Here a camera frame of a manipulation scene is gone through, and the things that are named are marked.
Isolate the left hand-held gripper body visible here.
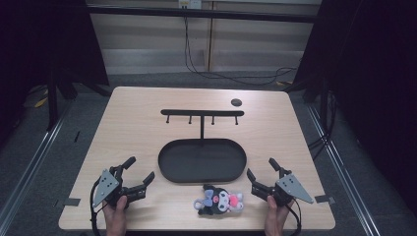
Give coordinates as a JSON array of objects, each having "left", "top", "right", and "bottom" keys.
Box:
[{"left": 92, "top": 165, "right": 147, "bottom": 209}]

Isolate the black wall cable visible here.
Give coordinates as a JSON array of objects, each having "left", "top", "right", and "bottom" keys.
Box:
[{"left": 183, "top": 15, "right": 298, "bottom": 87}]

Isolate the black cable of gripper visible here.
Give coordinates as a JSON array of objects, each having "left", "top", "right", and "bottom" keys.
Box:
[
  {"left": 284, "top": 198, "right": 303, "bottom": 236},
  {"left": 89, "top": 180, "right": 109, "bottom": 236}
]

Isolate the person's right hand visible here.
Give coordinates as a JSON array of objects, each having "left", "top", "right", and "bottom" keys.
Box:
[{"left": 264, "top": 195, "right": 295, "bottom": 236}]

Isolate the bundle of black cables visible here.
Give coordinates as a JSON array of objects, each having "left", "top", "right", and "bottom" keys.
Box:
[{"left": 308, "top": 91, "right": 338, "bottom": 161}]

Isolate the person's left hand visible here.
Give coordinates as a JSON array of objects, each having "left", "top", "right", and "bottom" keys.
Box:
[{"left": 102, "top": 195, "right": 129, "bottom": 236}]

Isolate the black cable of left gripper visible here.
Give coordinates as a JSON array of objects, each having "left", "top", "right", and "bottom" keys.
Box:
[{"left": 89, "top": 180, "right": 109, "bottom": 236}]

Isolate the black metal stand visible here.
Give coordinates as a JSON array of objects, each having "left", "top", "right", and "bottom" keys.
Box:
[{"left": 45, "top": 67, "right": 112, "bottom": 132}]

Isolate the black plush toy keychain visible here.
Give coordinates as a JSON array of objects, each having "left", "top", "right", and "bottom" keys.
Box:
[{"left": 193, "top": 184, "right": 245, "bottom": 217}]

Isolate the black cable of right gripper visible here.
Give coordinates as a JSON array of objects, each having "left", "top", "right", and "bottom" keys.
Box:
[{"left": 284, "top": 198, "right": 303, "bottom": 236}]

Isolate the black horizontal bar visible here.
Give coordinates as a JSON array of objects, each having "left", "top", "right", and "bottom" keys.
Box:
[{"left": 86, "top": 5, "right": 320, "bottom": 24}]

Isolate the black hook rack with tray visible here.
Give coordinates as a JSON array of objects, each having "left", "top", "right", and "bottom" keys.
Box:
[{"left": 157, "top": 108, "right": 248, "bottom": 184}]

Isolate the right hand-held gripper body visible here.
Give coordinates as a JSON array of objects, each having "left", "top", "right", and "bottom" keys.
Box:
[{"left": 251, "top": 167, "right": 315, "bottom": 207}]

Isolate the white wall socket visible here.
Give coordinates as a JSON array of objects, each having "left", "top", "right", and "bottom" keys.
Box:
[{"left": 178, "top": 0, "right": 203, "bottom": 10}]

